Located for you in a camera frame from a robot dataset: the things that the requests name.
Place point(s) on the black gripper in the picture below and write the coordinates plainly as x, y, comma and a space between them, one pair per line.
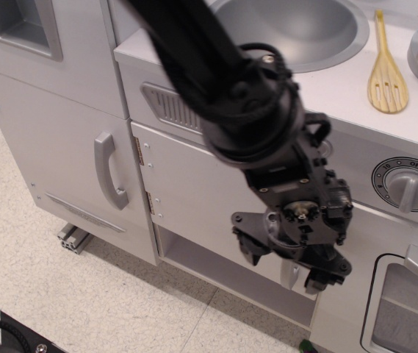
307, 242

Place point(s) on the silver cabinet door handle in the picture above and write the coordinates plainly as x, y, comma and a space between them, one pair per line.
289, 273

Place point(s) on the white cabinet door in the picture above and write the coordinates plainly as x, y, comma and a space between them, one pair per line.
195, 195

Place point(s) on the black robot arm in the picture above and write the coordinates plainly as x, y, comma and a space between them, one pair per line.
253, 119

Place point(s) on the green toy on floor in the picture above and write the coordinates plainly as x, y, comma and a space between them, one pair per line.
306, 346

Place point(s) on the toy oven door window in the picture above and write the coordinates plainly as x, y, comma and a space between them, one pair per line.
391, 315

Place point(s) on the grey timer knob dial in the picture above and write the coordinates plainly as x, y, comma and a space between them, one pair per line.
395, 180

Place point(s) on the brass lower door hinge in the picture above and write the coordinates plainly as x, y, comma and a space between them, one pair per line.
150, 203

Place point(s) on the brass door hinge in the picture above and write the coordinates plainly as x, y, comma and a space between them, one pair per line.
139, 151
150, 203

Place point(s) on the silver vent grille panel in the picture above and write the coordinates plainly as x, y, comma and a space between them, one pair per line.
170, 114

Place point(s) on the brass upper door hinge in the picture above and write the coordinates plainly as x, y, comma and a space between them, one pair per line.
139, 151

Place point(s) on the yellow slotted wooden spatula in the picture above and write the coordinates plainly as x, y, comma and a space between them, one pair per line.
387, 90

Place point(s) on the silver fridge emblem badge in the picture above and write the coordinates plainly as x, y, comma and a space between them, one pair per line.
85, 214

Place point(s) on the silver round sink basin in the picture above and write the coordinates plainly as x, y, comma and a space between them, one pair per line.
311, 35

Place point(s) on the white toy fridge door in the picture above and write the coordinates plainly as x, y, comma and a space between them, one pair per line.
51, 139

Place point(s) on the aluminium extrusion rail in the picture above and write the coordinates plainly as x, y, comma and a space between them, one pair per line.
73, 238

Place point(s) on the silver fridge door handle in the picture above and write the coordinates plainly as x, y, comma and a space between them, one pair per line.
104, 147

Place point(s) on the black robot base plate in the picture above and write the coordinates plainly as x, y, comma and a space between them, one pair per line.
16, 337

